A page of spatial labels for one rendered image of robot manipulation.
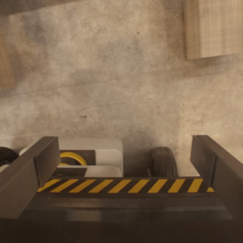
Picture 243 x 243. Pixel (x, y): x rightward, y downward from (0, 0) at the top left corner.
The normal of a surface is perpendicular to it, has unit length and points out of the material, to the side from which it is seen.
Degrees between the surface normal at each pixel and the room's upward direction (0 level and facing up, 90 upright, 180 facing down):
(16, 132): 0
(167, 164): 56
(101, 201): 0
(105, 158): 0
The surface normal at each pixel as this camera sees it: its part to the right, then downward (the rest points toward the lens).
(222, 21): -0.03, 0.28
